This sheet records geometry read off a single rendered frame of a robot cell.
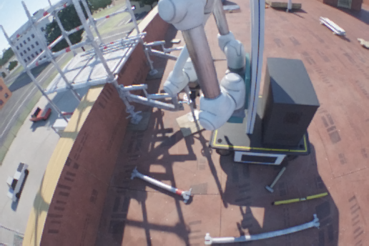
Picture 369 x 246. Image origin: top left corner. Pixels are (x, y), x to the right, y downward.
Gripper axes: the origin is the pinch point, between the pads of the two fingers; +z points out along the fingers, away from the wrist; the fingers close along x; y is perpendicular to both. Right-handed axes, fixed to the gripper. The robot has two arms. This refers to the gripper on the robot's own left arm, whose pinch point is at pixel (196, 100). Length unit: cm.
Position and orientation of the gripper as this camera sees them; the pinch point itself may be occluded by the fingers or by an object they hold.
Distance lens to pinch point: 137.0
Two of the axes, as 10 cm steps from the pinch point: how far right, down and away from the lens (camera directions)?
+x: -2.6, 7.3, -6.3
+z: 1.9, 6.8, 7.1
